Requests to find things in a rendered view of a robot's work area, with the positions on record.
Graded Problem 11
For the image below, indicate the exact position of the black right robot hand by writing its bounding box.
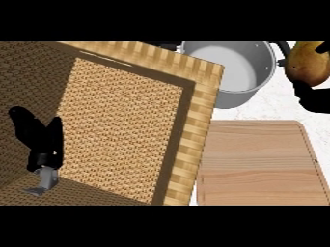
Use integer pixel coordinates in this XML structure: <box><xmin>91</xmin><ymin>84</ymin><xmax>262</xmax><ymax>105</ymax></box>
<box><xmin>292</xmin><ymin>41</ymin><xmax>330</xmax><ymax>116</ymax></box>

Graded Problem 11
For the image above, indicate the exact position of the yellow-brown pear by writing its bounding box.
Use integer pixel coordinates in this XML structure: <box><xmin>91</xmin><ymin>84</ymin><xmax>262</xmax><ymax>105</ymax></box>
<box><xmin>284</xmin><ymin>41</ymin><xmax>330</xmax><ymax>87</ymax></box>

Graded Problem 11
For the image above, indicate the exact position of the silver metal pot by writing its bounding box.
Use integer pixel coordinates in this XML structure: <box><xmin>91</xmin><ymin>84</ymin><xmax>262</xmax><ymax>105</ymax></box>
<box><xmin>180</xmin><ymin>41</ymin><xmax>287</xmax><ymax>110</ymax></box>

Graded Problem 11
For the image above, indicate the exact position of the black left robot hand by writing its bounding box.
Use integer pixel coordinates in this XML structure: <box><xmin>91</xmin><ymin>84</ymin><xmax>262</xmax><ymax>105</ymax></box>
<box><xmin>7</xmin><ymin>106</ymin><xmax>65</xmax><ymax>173</ymax></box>

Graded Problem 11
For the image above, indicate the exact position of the wooden cutting board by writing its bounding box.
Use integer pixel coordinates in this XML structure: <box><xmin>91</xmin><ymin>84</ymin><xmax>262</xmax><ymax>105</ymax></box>
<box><xmin>194</xmin><ymin>120</ymin><xmax>330</xmax><ymax>206</ymax></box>

